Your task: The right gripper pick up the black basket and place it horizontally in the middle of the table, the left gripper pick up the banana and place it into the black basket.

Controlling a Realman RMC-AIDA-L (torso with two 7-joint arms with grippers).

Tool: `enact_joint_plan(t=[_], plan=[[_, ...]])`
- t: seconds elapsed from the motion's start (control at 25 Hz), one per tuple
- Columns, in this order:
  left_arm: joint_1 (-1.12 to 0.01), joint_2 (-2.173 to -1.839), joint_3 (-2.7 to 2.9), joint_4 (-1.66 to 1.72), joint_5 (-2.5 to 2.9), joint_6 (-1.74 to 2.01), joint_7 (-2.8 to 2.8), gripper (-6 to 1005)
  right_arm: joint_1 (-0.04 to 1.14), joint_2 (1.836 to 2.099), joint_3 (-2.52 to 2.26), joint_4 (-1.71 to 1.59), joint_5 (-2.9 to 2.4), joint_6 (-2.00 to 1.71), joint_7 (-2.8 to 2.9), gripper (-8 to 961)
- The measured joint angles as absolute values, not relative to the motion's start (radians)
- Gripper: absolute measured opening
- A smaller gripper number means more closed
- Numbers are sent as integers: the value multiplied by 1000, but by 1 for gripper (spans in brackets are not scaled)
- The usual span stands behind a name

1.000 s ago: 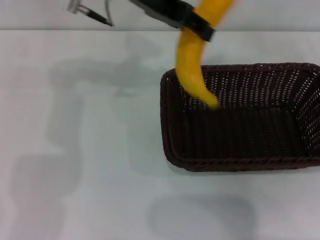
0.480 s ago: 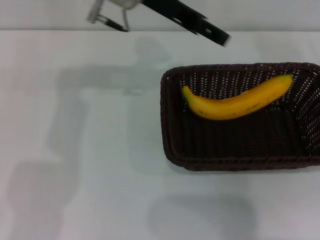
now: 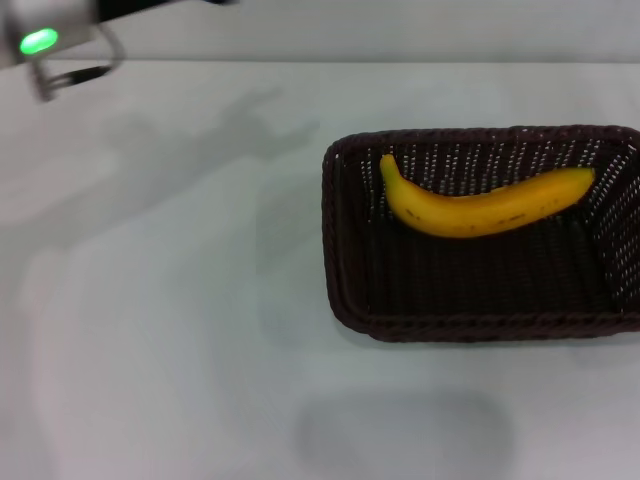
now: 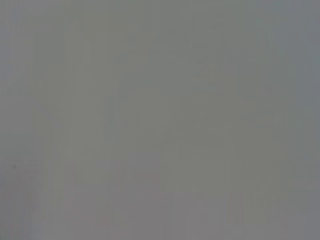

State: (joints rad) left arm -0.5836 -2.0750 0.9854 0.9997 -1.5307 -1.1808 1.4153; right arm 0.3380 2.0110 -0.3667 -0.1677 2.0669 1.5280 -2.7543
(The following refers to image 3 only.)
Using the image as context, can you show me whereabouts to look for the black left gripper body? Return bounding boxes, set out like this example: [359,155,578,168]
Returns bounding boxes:
[97,0,241,24]

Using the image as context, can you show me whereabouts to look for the yellow banana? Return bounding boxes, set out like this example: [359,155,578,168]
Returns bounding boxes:
[380,153,597,239]

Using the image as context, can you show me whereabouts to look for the black woven rectangular basket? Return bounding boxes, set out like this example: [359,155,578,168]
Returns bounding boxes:
[322,124,640,343]

